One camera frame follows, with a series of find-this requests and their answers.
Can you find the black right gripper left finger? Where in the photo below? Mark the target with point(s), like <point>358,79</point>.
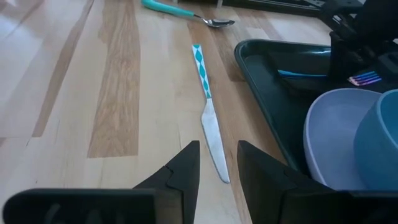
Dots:
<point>183,180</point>

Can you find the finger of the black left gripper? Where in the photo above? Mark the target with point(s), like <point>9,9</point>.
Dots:
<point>345,56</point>
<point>390,67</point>

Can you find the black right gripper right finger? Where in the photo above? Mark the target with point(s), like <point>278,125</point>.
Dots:
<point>273,193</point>

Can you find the iridescent fork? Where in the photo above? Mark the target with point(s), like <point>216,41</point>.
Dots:
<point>363,79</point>

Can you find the lavender plate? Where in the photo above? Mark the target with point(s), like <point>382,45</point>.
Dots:
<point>329,133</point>

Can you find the blue bowl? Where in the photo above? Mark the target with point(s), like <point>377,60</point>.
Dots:
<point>379,146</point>

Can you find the dark green tray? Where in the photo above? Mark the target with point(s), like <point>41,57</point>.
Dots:
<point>280,102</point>

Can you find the black metal table frame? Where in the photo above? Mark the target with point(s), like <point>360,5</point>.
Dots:
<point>264,6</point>

